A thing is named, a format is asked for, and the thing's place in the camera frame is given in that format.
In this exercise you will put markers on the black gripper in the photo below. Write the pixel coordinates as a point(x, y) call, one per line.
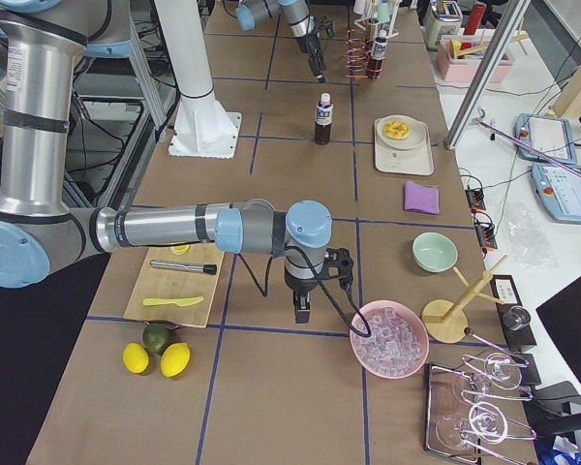
point(299, 288)
point(311, 45)

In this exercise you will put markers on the tea bottle with white cap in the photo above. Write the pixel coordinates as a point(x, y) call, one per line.
point(323, 119)

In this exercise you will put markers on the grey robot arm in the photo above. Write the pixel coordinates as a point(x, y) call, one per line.
point(302, 23)
point(40, 234)

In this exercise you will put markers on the tea bottle lower middle rack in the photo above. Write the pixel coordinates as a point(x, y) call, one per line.
point(377, 55)

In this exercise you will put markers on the cream serving tray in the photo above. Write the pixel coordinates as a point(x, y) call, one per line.
point(417, 161)

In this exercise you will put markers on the black glass holder tray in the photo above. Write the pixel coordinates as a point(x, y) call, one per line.
point(444, 395)

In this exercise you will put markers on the steel muddler with black tip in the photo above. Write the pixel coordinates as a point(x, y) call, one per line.
point(204, 268)

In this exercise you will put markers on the pink bowl of ice cubes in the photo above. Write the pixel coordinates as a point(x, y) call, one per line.
point(399, 344)

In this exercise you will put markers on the yellow plastic knife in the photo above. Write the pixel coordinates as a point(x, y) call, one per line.
point(179, 302)

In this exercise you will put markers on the glazed donut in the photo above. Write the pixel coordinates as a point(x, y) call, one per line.
point(396, 130)

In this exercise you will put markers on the cream round plate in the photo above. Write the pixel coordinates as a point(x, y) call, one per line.
point(417, 136)

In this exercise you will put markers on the wooden cutting board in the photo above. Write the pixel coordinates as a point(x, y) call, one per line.
point(173, 284)

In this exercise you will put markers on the lemon slice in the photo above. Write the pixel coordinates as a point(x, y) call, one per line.
point(180, 249)

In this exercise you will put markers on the mint green bowl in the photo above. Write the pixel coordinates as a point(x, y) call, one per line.
point(434, 252)

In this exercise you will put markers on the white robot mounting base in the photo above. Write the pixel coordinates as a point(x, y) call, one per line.
point(202, 127)

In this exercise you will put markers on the yellow lemon right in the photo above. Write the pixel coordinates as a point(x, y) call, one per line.
point(175, 359)

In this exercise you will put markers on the yellow lemon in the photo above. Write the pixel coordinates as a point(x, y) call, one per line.
point(175, 359)
point(135, 358)

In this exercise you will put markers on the pink storage box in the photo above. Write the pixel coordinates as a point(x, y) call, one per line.
point(463, 70)

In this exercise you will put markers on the purple folded cloth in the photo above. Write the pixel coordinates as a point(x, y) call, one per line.
point(421, 198)

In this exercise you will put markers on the wooden cup stand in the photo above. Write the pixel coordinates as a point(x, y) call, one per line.
point(444, 320)

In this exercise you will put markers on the dark green lime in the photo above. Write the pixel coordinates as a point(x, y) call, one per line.
point(156, 337)

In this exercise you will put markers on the yellow lemon left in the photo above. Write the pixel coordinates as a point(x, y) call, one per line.
point(135, 358)

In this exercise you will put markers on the small steel cup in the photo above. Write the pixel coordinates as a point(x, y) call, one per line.
point(516, 317)

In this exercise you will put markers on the wine glass upper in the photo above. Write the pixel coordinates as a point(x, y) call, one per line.
point(498, 376)

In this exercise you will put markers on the wine glass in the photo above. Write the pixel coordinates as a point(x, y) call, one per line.
point(498, 376)
point(486, 421)

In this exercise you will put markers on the black scale block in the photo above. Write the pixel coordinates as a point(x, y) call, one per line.
point(504, 289)

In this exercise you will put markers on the wine glass lower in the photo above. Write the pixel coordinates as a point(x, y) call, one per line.
point(486, 421)

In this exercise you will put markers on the clear plastic bag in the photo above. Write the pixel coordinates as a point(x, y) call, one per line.
point(527, 241)

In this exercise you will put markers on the blue teach pendant upper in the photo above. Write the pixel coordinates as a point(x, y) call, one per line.
point(549, 135)

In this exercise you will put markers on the blue teach pendant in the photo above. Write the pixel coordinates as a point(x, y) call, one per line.
point(559, 191)
point(549, 135)

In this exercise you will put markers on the blue teach pendant lower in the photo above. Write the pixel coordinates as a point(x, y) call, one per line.
point(559, 191)

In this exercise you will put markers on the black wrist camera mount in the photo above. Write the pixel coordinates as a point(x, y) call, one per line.
point(338, 265)

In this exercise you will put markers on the copper wire bottle rack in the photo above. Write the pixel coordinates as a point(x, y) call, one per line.
point(358, 54)

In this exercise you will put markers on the aluminium frame post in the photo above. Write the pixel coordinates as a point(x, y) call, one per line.
point(511, 18)

